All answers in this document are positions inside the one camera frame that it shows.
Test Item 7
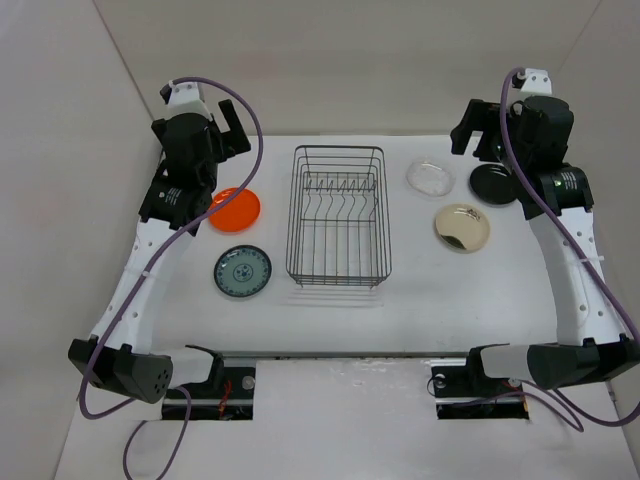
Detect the clear glass plate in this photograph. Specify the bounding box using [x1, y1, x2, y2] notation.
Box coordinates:
[405, 157, 456, 198]

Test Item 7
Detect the black plate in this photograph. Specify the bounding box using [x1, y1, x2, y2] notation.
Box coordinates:
[469, 164, 516, 206]

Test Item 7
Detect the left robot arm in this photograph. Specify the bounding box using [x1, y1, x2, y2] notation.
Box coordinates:
[68, 100, 251, 411]

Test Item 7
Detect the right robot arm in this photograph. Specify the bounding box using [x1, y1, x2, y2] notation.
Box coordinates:
[450, 96, 639, 394]

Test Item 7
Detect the orange plate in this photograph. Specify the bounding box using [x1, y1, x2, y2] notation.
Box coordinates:
[208, 189, 261, 234]

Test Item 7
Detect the cream floral plate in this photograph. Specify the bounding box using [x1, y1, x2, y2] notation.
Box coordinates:
[434, 203, 491, 253]

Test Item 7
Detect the blue patterned plate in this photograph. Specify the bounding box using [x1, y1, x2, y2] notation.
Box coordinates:
[213, 245, 272, 299]

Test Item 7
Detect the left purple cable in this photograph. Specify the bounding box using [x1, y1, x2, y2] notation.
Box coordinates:
[77, 76, 265, 480]

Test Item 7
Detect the purple cable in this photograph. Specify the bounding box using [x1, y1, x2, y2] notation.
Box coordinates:
[500, 66, 640, 433]
[77, 76, 265, 480]

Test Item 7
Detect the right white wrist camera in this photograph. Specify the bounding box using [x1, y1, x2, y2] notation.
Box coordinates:
[516, 68, 553, 96]

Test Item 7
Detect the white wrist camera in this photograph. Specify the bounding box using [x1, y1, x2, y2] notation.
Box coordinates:
[160, 81, 212, 120]
[516, 68, 553, 96]

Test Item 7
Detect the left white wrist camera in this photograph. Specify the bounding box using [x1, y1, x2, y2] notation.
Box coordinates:
[160, 81, 212, 120]

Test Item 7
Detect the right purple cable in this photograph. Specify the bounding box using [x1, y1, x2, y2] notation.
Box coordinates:
[500, 66, 640, 433]

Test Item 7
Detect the grey wire dish rack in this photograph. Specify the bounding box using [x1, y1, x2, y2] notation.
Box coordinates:
[285, 145, 392, 288]

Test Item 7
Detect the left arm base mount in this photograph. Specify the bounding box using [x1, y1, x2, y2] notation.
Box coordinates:
[160, 352, 257, 421]

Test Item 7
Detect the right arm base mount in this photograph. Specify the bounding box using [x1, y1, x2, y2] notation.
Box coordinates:
[427, 359, 529, 420]

